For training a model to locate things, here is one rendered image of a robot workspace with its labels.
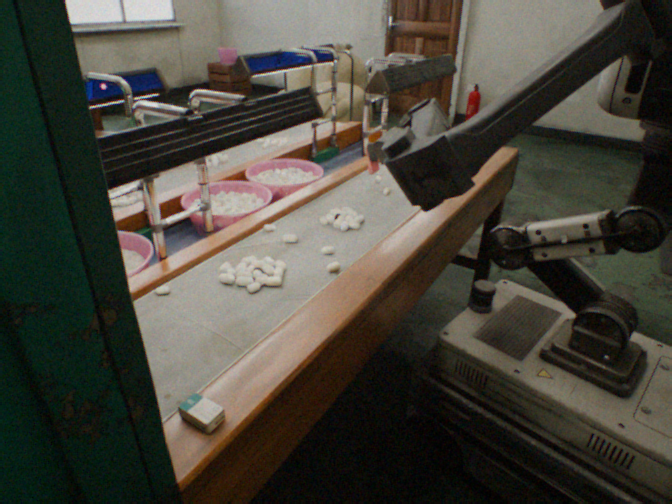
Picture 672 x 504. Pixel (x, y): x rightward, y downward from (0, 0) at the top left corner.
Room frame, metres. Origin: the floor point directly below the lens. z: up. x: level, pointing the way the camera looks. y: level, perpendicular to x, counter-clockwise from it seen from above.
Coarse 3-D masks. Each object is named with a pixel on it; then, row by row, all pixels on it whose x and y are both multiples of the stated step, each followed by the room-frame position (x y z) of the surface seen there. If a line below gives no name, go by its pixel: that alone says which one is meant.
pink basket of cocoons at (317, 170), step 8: (272, 160) 1.64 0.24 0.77; (280, 160) 1.65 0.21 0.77; (288, 160) 1.65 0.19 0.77; (296, 160) 1.65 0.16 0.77; (304, 160) 1.64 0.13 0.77; (248, 168) 1.55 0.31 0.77; (256, 168) 1.58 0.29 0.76; (264, 168) 1.61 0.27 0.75; (272, 168) 1.63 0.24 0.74; (288, 168) 1.64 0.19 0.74; (296, 168) 1.64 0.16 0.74; (312, 168) 1.61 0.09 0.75; (320, 168) 1.56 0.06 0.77; (248, 176) 1.51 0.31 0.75; (320, 176) 1.48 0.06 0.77; (264, 184) 1.40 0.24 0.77; (272, 184) 1.39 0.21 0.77; (280, 184) 1.39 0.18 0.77; (288, 184) 1.40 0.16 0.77; (296, 184) 1.40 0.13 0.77; (304, 184) 1.41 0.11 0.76; (272, 192) 1.41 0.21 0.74; (280, 192) 1.40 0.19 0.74; (288, 192) 1.41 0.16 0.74; (272, 200) 1.42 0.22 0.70
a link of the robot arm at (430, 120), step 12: (432, 108) 0.92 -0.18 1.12; (420, 120) 0.89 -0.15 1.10; (432, 120) 0.83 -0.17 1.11; (444, 120) 0.94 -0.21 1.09; (408, 132) 0.65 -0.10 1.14; (420, 132) 0.76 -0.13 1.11; (432, 132) 0.76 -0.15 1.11; (384, 144) 0.66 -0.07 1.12; (396, 144) 0.61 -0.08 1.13; (408, 144) 0.62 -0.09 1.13; (432, 204) 0.60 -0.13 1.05
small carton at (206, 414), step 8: (184, 400) 0.48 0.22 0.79; (192, 400) 0.48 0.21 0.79; (200, 400) 0.48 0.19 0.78; (208, 400) 0.48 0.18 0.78; (184, 408) 0.46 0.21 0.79; (192, 408) 0.46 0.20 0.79; (200, 408) 0.46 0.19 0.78; (208, 408) 0.47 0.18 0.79; (216, 408) 0.47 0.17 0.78; (184, 416) 0.46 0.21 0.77; (192, 416) 0.45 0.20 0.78; (200, 416) 0.45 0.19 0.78; (208, 416) 0.45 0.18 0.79; (216, 416) 0.45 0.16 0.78; (224, 416) 0.46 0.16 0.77; (200, 424) 0.44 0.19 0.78; (208, 424) 0.44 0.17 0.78; (216, 424) 0.45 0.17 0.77; (208, 432) 0.44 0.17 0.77
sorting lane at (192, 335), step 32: (352, 192) 1.41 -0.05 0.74; (288, 224) 1.17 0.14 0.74; (320, 224) 1.17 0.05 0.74; (384, 224) 1.18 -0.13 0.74; (224, 256) 0.98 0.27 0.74; (256, 256) 0.98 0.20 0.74; (288, 256) 0.99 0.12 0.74; (320, 256) 0.99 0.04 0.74; (352, 256) 0.99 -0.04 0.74; (192, 288) 0.84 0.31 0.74; (224, 288) 0.84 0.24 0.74; (288, 288) 0.85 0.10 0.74; (320, 288) 0.85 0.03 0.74; (160, 320) 0.72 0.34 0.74; (192, 320) 0.72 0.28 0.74; (224, 320) 0.73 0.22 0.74; (256, 320) 0.73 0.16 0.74; (160, 352) 0.63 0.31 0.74; (192, 352) 0.63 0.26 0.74; (224, 352) 0.63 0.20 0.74; (160, 384) 0.55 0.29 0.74; (192, 384) 0.55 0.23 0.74
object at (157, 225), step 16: (192, 96) 1.04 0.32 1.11; (208, 96) 1.02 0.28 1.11; (224, 96) 1.00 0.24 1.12; (240, 96) 0.98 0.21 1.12; (144, 112) 0.91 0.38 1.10; (160, 112) 0.88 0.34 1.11; (176, 112) 0.85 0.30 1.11; (192, 112) 0.85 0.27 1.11; (208, 192) 1.06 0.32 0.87; (192, 208) 1.02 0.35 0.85; (208, 208) 1.05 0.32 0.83; (160, 224) 0.93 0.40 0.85; (208, 224) 1.05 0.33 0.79; (160, 240) 0.92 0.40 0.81; (160, 256) 0.92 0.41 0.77
